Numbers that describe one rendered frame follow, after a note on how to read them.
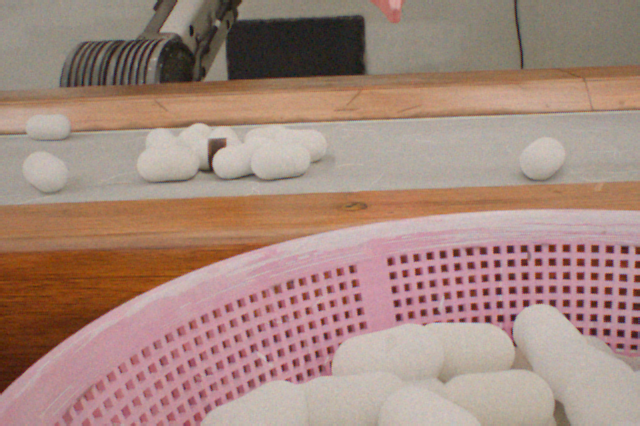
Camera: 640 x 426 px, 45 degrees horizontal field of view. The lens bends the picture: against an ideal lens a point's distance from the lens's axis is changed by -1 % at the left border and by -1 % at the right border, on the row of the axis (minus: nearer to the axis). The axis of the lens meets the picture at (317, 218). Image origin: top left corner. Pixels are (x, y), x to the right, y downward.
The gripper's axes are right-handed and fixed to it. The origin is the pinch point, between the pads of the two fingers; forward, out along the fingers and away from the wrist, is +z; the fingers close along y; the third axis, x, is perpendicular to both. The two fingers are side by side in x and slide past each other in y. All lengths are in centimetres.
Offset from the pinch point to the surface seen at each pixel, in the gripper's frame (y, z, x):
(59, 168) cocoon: -20.7, 17.6, -5.4
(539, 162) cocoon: 5.5, 19.6, -6.3
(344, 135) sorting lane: -4.2, 7.9, 4.8
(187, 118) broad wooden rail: -16.6, 2.6, 7.9
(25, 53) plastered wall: -101, -147, 139
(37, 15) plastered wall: -95, -154, 130
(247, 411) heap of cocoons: -8.4, 37.5, -20.3
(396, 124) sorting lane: 0.0, 5.1, 7.1
